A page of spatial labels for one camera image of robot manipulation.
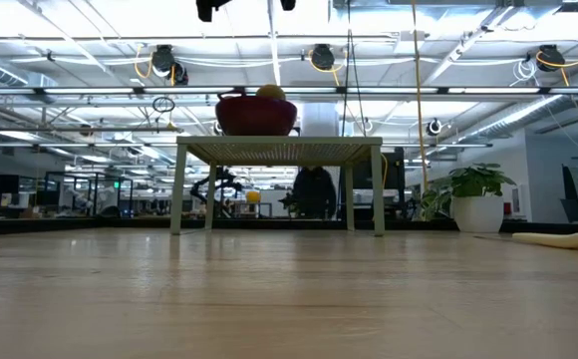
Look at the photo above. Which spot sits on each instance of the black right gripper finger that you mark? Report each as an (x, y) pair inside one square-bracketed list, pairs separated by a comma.
[(205, 9)]

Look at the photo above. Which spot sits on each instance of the brown kiwi fruit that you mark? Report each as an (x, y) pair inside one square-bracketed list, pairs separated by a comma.
[(270, 92)]

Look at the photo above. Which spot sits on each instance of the purple plastic colander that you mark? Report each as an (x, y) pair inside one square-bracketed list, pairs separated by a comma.
[(256, 117)]

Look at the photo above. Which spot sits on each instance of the black background robot arm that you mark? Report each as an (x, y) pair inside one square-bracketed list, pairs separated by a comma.
[(224, 179)]

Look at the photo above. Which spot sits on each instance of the green perforated metal shelf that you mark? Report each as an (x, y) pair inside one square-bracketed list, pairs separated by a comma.
[(279, 149)]

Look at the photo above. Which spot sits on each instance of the person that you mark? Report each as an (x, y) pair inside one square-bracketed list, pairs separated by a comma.
[(314, 192)]

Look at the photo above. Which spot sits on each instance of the yellow round object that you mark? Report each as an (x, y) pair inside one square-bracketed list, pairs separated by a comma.
[(253, 197)]

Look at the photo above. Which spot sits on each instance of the green plant in white pot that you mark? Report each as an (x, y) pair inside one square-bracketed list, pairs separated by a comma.
[(478, 214)]

